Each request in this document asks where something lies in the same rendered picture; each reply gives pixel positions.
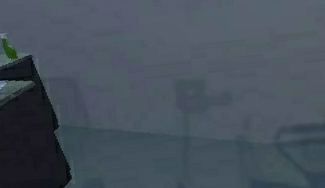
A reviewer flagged dark kitchen counter cabinet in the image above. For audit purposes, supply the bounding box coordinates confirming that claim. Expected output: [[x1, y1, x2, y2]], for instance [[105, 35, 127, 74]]
[[0, 49, 75, 188]]

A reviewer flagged green spray bottle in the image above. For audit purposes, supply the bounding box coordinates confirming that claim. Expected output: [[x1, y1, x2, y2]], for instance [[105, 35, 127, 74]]
[[0, 31, 20, 63]]

